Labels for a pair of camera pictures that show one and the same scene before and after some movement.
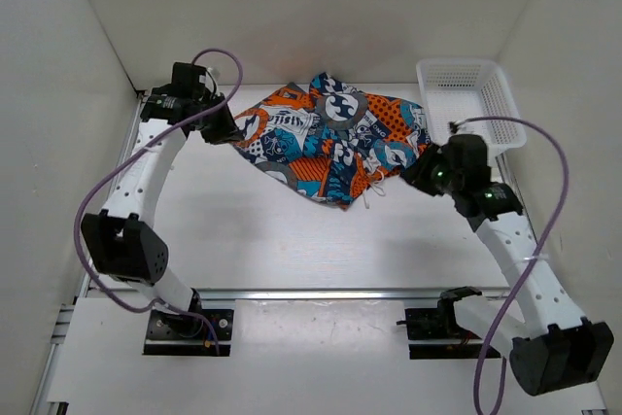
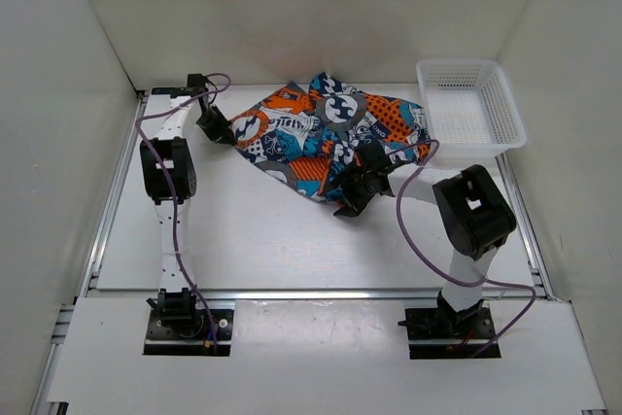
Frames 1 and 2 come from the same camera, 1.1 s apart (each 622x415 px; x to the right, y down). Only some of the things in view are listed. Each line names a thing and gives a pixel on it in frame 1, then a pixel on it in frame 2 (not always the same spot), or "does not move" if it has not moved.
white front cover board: [290, 358] does not move
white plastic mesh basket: [455, 89] does not move
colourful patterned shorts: [331, 141] does not move
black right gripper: [415, 174] -> [356, 204]
